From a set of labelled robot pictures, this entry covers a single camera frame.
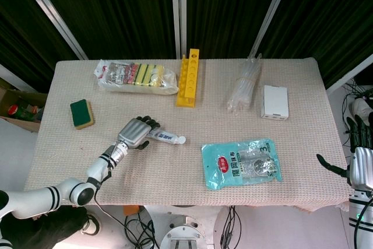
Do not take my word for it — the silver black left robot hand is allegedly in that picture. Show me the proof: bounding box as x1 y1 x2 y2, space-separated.
117 115 161 150

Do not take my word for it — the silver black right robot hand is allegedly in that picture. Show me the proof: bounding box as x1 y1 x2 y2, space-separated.
316 114 373 191

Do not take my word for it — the white blue toothpaste tube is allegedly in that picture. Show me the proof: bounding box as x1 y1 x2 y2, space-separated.
146 128 187 146

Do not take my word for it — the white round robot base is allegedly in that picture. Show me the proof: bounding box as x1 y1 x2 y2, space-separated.
143 204 231 249

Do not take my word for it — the yellow plastic rack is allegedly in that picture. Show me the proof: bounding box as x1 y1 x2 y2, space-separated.
175 48 202 108

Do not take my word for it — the sponge multipack in plastic bag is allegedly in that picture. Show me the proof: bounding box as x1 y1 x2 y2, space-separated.
93 59 180 96

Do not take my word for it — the green yellow scouring sponge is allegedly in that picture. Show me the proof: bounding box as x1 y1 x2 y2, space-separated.
69 99 96 131

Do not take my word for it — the beige waffle tablecloth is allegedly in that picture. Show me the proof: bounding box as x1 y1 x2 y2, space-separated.
23 57 356 213

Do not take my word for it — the orange block under table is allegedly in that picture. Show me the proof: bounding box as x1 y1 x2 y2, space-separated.
123 205 141 217

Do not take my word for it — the teal cleaning cloth package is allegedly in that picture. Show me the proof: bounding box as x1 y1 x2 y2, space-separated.
200 138 283 191

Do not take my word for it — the black white sneaker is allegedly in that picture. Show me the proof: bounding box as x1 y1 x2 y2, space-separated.
79 213 103 236

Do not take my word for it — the white cardboard box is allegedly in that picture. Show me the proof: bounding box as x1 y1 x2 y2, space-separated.
260 85 290 122

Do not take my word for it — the brown cardboard box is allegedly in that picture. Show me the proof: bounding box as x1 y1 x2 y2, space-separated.
0 78 49 133

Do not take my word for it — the clear plastic bag bundle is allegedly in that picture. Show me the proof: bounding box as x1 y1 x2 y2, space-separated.
227 52 263 115

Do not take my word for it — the black trouser leg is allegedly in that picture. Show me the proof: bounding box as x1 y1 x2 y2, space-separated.
0 205 92 249

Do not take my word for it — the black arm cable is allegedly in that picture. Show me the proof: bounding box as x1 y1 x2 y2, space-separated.
93 155 129 226

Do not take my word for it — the white partition frame post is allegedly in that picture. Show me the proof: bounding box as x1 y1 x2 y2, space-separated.
248 0 296 58
324 52 373 96
12 0 89 61
170 0 188 60

